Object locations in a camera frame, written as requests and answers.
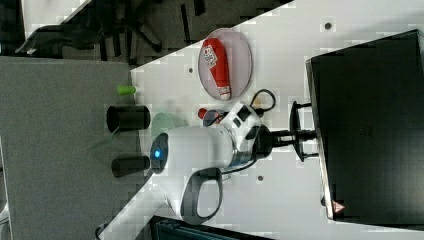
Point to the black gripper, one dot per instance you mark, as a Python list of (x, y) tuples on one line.
[(266, 140)]

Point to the grey oval tray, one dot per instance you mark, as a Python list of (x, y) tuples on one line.
[(239, 60)]

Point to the red toy strawberry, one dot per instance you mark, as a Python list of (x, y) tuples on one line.
[(202, 112)]

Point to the black oven door handle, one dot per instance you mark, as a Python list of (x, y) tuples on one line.
[(296, 116)]

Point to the green cylinder peg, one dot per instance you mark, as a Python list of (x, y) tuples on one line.
[(126, 90)]

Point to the black office chair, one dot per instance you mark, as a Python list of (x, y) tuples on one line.
[(82, 24)]

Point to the black utensil holder cylinder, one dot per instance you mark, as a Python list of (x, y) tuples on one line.
[(121, 167)]

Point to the red ketchup bottle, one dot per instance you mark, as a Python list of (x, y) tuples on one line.
[(215, 58)]

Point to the blue-grey small bowl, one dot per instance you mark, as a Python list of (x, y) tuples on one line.
[(214, 117)]

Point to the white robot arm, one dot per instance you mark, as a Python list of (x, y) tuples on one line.
[(183, 159)]

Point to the green oval colander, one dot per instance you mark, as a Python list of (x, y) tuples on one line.
[(164, 121)]

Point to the black toaster oven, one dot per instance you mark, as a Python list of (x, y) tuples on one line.
[(368, 110)]

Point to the blue frame rail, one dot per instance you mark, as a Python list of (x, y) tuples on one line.
[(170, 229)]

